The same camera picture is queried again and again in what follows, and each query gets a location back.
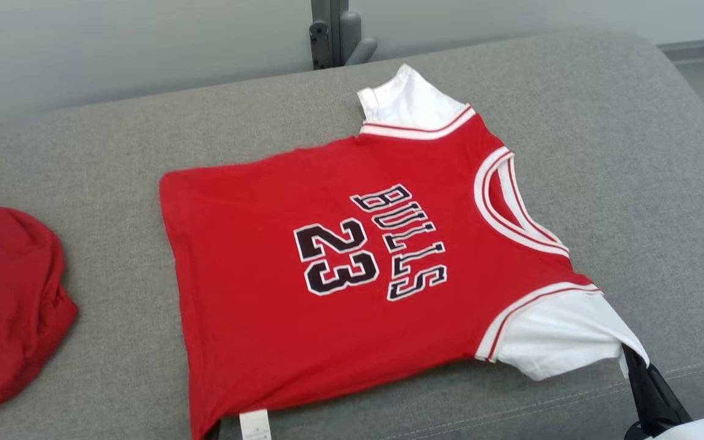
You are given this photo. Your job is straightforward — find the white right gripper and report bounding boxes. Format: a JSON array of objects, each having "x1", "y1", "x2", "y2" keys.
[{"x1": 623, "y1": 343, "x2": 704, "y2": 440}]

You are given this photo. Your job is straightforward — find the red white Bulls jersey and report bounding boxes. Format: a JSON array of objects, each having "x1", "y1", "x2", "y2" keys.
[{"x1": 158, "y1": 63, "x2": 651, "y2": 440}]

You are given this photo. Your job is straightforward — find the red shorts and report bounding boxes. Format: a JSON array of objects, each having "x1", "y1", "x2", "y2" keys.
[{"x1": 0, "y1": 207, "x2": 79, "y2": 411}]

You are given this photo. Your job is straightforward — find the grey metal upright post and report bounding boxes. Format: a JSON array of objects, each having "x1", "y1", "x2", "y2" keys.
[{"x1": 309, "y1": 0, "x2": 378, "y2": 70}]

